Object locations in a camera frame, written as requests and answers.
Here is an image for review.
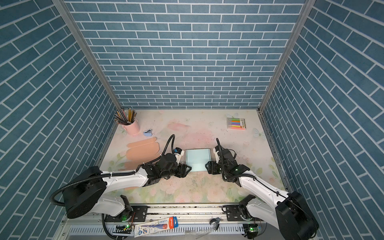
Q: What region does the blue red white packet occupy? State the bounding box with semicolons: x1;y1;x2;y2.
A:
134;217;179;238

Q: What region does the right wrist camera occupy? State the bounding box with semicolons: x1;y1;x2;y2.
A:
213;146;222;164

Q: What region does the aluminium corner post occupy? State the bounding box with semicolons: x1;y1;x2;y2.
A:
52;0;122;109
259;0;316;114

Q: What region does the aluminium right corner post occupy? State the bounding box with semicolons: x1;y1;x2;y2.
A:
259;0;316;114

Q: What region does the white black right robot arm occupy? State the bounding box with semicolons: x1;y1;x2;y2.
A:
206;146;319;240

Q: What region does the aluminium left corner post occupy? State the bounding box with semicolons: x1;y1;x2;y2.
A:
52;0;122;109

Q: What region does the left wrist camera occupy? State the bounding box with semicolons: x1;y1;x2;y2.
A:
174;148;185;165

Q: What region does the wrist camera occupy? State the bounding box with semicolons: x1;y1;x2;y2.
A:
174;148;185;165
213;146;222;164

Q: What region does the pink metal pencil bucket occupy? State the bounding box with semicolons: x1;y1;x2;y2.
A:
122;120;141;136

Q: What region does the flat pink paper box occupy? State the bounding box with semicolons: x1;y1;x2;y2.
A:
124;137;161;170

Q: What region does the small metal clip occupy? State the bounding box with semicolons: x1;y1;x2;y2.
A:
210;218;222;231

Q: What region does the light teal paper box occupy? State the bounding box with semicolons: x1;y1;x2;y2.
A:
186;149;211;172

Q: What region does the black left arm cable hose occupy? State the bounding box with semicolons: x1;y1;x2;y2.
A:
49;134;176;207

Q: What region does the light blue small stapler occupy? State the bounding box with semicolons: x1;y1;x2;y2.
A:
143;129;153;137

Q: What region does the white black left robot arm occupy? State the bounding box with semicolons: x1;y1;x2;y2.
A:
62;153;192;220

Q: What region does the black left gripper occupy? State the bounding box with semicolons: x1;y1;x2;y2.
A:
160;162;194;179

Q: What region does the bundle of coloured pencils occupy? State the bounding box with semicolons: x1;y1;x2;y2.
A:
114;109;137;126

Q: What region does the clear box of markers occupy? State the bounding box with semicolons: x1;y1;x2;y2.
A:
227;118;246;130

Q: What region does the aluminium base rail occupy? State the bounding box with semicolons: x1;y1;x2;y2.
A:
57;203;274;240

